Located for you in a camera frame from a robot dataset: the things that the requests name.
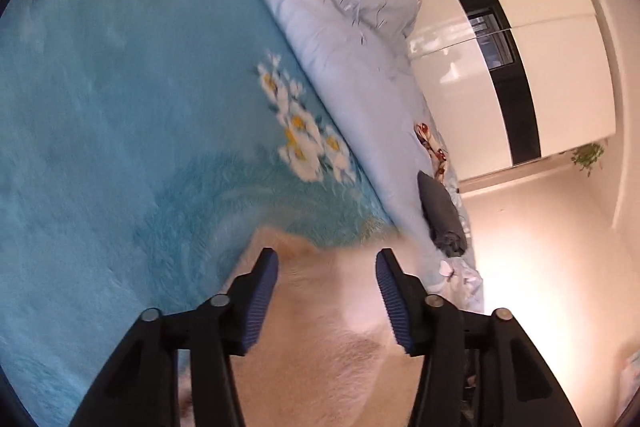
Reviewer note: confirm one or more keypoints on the beige knit sweater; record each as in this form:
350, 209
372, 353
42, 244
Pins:
320, 357

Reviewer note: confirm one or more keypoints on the teal floral blanket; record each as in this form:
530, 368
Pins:
125, 107

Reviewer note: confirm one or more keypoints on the green potted plant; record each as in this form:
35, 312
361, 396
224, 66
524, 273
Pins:
590, 157

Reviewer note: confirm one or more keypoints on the red white patterned cloth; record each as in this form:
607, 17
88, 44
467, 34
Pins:
432, 152

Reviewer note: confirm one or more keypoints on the dark grey garment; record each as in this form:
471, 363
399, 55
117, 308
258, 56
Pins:
442, 217

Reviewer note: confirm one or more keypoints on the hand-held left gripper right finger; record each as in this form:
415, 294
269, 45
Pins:
395, 307

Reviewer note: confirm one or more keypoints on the light blue floral duvet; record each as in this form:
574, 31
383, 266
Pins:
350, 72

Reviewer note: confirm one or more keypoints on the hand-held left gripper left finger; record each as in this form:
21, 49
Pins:
260, 302

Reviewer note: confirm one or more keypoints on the white black glossy wardrobe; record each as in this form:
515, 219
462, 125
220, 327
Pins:
550, 57

